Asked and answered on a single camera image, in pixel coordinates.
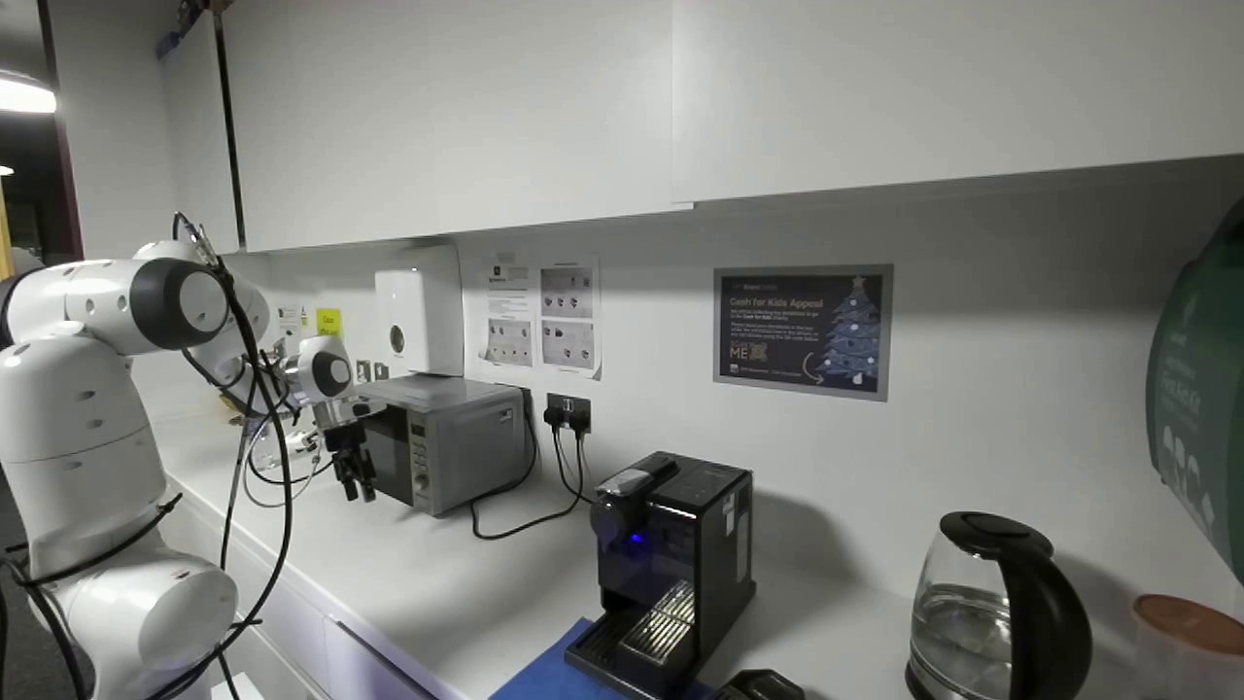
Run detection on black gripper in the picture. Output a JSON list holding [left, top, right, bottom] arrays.
[[323, 407, 378, 503]]

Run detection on silver microwave oven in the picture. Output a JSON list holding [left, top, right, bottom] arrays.
[[352, 372, 532, 519]]

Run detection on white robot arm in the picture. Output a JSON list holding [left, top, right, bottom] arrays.
[[0, 240, 349, 700]]

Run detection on white paper towel dispenser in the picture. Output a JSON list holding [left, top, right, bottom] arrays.
[[371, 269, 424, 378]]

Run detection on white instruction sheets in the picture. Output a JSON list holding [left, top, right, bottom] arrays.
[[483, 253, 597, 378]]

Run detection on blue cloth mat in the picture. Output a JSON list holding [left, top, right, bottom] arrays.
[[487, 616, 713, 700]]

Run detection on black coffee machine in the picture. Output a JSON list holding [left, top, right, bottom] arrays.
[[567, 450, 754, 700]]

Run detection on white upper cabinets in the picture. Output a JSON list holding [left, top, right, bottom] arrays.
[[216, 0, 1244, 253]]

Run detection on small black tray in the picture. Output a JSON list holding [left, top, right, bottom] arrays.
[[713, 669, 808, 700]]

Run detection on dark framed christmas poster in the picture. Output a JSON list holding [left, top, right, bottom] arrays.
[[713, 266, 894, 402]]

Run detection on glass electric kettle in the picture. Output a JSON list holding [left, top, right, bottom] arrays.
[[904, 510, 1092, 700]]

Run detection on wooden lid jar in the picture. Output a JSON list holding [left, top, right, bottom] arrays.
[[1129, 597, 1244, 700]]

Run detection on yellow green wall sign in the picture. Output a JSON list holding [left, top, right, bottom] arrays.
[[316, 308, 342, 339]]

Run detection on black microwave power cable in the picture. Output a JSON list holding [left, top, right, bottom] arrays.
[[463, 423, 590, 546]]

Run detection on black wall socket plugs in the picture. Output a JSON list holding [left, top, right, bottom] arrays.
[[545, 392, 590, 436]]

